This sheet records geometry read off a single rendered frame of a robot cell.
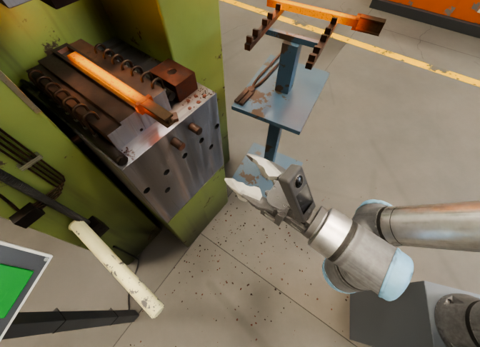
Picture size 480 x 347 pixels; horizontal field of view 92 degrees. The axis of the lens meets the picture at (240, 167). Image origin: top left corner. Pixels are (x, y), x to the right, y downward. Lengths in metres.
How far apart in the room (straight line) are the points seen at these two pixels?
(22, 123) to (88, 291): 1.11
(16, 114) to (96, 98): 0.17
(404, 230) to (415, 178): 1.48
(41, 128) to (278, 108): 0.77
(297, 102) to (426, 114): 1.68
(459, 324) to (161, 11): 1.22
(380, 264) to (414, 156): 1.74
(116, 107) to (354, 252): 0.65
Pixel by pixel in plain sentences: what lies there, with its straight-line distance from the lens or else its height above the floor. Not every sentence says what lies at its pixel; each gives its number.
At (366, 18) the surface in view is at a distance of 1.01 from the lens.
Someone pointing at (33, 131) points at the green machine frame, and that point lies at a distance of 0.77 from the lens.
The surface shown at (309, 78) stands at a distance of 1.16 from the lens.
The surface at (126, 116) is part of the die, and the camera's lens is 0.69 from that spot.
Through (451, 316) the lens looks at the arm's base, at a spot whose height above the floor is 0.65.
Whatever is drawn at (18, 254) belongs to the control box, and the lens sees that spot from 0.59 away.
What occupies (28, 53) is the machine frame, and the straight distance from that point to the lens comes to 1.08.
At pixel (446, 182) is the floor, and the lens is 2.17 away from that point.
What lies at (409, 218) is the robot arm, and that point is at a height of 0.99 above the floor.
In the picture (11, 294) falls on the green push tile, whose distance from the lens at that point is 0.60.
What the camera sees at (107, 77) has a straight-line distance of 0.80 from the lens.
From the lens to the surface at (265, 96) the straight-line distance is 1.03.
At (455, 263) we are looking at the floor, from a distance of 1.92.
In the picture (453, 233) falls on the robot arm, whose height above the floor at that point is 1.04.
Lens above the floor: 1.44
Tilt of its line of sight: 59 degrees down
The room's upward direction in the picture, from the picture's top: straight up
